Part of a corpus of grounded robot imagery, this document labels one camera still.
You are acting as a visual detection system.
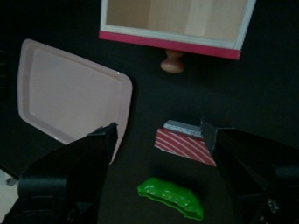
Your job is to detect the red white striped toy block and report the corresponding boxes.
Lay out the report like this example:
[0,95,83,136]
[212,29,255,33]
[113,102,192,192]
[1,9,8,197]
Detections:
[153,128,218,168]

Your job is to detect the green toy pea pod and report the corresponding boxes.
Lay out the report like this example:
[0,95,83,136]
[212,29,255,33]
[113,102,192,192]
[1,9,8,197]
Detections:
[136,176,204,221]

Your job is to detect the wooden drawer with pink front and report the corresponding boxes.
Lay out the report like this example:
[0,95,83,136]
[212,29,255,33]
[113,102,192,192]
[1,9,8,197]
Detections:
[97,0,258,74]

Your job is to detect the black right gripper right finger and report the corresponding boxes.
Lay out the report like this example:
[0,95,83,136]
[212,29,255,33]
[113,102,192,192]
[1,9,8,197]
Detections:
[200,118,299,224]

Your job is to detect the pink plastic tray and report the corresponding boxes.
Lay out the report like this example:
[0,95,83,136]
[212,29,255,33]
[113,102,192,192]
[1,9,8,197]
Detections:
[16,38,133,165]

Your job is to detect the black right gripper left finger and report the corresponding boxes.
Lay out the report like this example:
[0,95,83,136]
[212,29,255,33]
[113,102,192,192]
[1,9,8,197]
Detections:
[3,122,119,224]

